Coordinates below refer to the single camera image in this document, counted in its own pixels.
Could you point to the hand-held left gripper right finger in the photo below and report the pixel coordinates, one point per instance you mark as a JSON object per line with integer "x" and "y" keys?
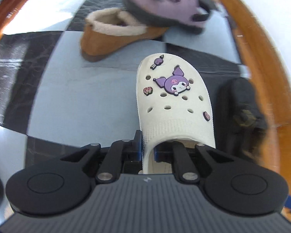
{"x": 156, "y": 154}

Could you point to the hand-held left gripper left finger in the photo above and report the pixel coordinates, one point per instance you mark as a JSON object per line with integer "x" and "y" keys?
{"x": 138, "y": 145}

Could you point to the white clog large face charm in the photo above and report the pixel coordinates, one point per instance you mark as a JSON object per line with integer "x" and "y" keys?
{"x": 174, "y": 116}

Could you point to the black leather buckle shoe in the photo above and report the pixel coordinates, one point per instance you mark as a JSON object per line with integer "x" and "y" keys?
{"x": 240, "y": 116}

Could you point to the tan fleece-lined slipper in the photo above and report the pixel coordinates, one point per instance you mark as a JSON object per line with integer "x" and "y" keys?
{"x": 104, "y": 41}

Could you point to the purple cartoon clog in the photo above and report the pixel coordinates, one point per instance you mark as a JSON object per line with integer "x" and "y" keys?
{"x": 160, "y": 7}

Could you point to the black and white checkered mat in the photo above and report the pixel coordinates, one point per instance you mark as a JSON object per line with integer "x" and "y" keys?
{"x": 75, "y": 97}

